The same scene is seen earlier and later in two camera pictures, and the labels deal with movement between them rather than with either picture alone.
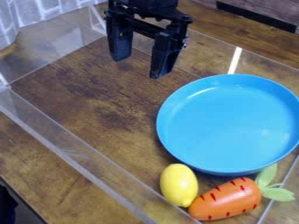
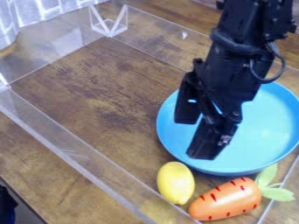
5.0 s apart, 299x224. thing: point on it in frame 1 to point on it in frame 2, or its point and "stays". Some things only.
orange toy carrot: (238, 197) stays
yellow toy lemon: (179, 185) stays
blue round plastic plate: (228, 124) stays
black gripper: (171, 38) to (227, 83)
